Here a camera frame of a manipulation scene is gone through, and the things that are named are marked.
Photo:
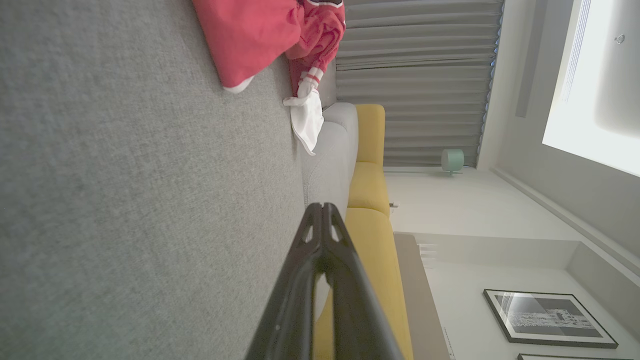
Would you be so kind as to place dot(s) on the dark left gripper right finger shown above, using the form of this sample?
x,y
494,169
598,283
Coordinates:
x,y
357,320

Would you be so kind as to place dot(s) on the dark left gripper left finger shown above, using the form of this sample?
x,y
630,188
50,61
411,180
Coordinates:
x,y
290,310

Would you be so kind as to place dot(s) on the red basketball jersey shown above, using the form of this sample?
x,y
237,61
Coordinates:
x,y
320,35

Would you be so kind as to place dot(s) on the red shorts white hem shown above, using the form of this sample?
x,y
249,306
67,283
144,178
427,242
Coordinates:
x,y
245,35

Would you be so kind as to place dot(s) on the yellow sofa back cushion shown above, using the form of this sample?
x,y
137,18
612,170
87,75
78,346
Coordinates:
x,y
370,132
369,187
385,280

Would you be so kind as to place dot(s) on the beige flat board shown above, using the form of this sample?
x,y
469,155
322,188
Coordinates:
x,y
420,310

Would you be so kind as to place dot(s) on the grey sofa seat cushion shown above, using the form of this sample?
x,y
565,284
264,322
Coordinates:
x,y
327,170
345,117

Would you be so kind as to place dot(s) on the mint green round lamp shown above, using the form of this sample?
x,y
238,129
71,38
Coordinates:
x,y
452,159

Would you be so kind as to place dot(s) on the black framed picture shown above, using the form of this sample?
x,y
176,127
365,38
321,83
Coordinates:
x,y
575,357
550,317

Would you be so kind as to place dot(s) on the grey fabric sofa chaise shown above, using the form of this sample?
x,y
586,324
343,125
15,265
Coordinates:
x,y
125,175

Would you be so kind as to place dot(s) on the grey pleated curtain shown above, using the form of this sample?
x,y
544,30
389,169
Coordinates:
x,y
420,75

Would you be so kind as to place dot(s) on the round ceiling sensor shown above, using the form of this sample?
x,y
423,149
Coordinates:
x,y
620,39

